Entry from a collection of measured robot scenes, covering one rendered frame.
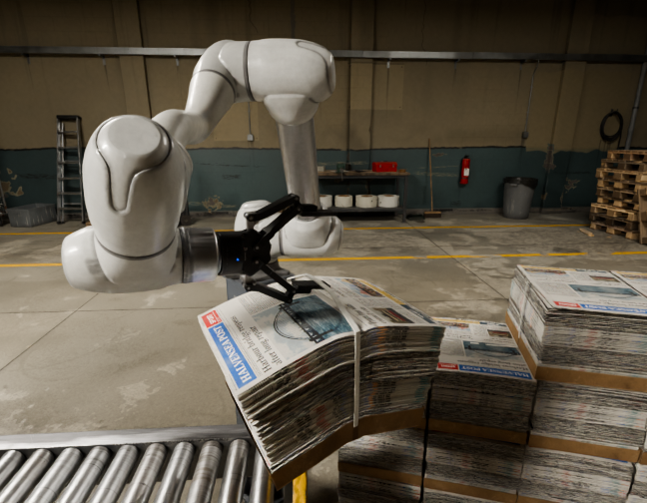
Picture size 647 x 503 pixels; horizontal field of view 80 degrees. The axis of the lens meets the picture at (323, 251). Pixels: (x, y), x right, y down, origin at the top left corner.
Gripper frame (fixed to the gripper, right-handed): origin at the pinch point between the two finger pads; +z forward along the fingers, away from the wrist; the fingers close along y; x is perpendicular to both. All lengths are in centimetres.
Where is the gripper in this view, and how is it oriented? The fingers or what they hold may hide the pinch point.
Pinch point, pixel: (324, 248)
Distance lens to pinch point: 73.7
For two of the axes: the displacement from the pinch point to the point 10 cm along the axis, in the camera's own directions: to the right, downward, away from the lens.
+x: 4.5, 2.8, -8.5
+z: 8.9, -0.5, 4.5
